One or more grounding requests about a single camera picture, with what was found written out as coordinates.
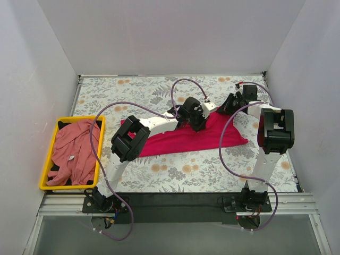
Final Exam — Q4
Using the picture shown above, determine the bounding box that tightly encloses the magenta t shirt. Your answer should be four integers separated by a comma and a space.
120, 106, 250, 158

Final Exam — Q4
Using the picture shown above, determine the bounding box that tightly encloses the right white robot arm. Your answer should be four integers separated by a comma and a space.
217, 82, 295, 211

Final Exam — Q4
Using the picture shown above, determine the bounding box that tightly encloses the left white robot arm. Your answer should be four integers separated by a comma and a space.
95, 97, 217, 213

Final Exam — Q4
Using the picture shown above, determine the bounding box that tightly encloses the floral patterned table mat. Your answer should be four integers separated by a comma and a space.
71, 75, 298, 193

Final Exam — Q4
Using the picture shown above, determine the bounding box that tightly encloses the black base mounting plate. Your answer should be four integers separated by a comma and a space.
82, 190, 272, 224

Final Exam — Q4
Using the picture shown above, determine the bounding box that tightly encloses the salmon pink t shirt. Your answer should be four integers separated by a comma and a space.
46, 119, 100, 186

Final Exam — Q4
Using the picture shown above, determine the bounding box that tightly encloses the black garment in bin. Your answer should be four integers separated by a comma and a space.
57, 121, 74, 130

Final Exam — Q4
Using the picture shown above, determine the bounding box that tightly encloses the yellow plastic bin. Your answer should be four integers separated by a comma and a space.
39, 115, 106, 191

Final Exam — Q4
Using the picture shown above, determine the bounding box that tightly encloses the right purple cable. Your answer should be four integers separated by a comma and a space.
218, 81, 279, 232

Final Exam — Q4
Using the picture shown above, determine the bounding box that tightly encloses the purple cable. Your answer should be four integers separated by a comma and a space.
218, 81, 279, 232
89, 78, 210, 241

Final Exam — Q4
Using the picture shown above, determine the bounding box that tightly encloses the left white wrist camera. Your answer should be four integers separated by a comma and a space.
201, 101, 217, 119

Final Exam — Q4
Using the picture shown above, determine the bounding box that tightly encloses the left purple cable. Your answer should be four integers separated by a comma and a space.
89, 78, 210, 241

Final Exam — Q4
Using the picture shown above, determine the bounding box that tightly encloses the aluminium frame rail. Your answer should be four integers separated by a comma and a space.
38, 192, 319, 216

